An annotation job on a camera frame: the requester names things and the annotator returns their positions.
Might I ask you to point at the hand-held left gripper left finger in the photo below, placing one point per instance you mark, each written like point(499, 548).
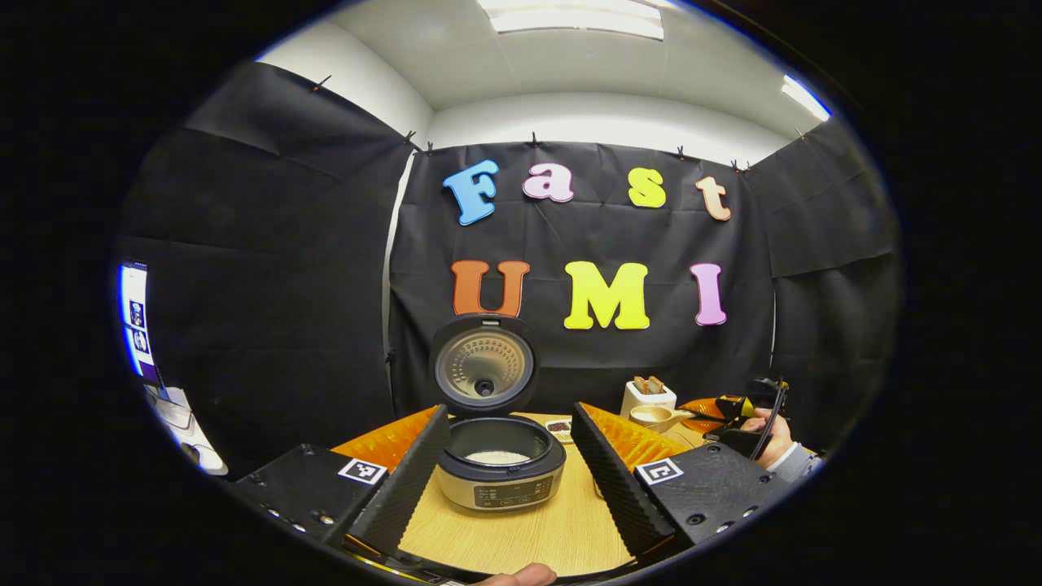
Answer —
point(411, 480)

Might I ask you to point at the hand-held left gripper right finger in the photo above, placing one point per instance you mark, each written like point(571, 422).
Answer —
point(615, 488)

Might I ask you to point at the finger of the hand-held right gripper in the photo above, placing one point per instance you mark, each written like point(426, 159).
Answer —
point(702, 413)

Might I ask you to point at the wooden spoon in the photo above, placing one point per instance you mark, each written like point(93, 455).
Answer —
point(651, 417)

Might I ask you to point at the dark grey rice cooker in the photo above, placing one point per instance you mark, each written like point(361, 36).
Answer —
point(496, 488)

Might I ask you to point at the white toaster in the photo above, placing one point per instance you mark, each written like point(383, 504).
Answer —
point(647, 404)

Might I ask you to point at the white divided bean dish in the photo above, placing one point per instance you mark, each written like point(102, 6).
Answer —
point(558, 427)

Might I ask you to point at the black backdrop cloth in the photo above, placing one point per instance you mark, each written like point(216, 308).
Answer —
point(269, 285)

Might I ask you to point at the small ceiling light panel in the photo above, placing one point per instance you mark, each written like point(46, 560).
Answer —
point(806, 98)

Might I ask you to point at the large ceiling light panel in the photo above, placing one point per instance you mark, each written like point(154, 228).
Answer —
point(570, 16)

